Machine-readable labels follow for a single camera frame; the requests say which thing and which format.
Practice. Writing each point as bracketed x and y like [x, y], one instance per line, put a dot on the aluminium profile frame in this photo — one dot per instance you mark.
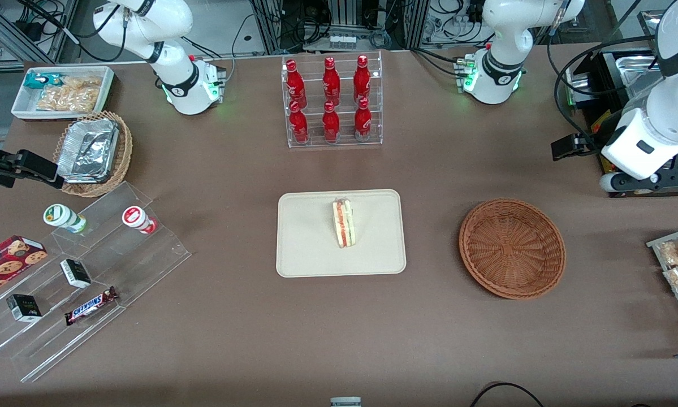
[11, 34]

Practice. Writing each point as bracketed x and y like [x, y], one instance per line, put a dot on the brown wicker basket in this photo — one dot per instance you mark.
[511, 249]

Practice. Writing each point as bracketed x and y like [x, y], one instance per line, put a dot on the black appliance box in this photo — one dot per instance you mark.
[599, 79]

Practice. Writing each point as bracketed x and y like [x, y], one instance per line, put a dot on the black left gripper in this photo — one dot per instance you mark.
[590, 144]

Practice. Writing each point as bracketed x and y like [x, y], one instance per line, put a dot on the triangle sandwich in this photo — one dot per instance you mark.
[343, 223]

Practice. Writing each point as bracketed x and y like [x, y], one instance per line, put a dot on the Snickers chocolate bar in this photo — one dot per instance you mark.
[90, 306]

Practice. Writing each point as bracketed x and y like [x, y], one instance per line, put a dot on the tray of snack bags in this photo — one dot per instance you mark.
[655, 244]

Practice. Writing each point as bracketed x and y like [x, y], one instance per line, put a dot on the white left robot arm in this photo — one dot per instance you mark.
[502, 34]

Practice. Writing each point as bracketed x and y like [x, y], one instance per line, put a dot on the small black box white side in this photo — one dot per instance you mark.
[76, 273]

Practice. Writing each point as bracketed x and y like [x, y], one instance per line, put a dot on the teal snack packet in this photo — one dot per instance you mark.
[36, 81]

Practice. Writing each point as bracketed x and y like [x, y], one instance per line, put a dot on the red lid yogurt cup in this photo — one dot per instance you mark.
[135, 217]

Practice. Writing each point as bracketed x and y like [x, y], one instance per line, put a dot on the stack of foil trays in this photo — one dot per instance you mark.
[87, 150]

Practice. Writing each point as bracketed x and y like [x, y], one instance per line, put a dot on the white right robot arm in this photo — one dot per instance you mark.
[172, 59]

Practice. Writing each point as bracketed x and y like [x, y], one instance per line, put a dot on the aluminium frame rack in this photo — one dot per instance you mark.
[347, 14]

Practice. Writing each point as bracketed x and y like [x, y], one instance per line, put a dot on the beige plastic tray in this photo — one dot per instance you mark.
[305, 243]

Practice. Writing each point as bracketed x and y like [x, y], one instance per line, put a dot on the light wicker basket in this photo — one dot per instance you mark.
[125, 150]

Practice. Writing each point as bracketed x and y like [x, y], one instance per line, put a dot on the grey white device edge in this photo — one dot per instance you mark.
[345, 402]

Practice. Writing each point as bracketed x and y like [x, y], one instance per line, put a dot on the red plaid cookie box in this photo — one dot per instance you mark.
[8, 263]

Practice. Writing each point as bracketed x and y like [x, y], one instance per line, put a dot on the clear acrylic bottle rack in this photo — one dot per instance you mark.
[375, 99]

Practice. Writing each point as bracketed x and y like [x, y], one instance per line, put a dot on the small black face box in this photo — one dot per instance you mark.
[24, 308]

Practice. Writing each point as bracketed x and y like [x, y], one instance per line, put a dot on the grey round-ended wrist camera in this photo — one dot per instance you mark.
[611, 182]

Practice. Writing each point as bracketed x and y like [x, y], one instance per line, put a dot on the clear acrylic stepped shelf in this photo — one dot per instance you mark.
[146, 260]

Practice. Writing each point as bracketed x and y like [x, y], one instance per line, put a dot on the white rectangular bin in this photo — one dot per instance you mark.
[22, 107]

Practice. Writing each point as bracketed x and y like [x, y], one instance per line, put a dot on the green lid yogurt cup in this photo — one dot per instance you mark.
[61, 216]

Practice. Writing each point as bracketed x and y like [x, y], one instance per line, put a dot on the red cola bottle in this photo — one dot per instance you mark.
[362, 79]
[298, 125]
[331, 82]
[296, 85]
[363, 121]
[331, 124]

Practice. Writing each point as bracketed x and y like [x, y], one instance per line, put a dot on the clear bag of crackers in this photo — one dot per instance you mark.
[70, 97]

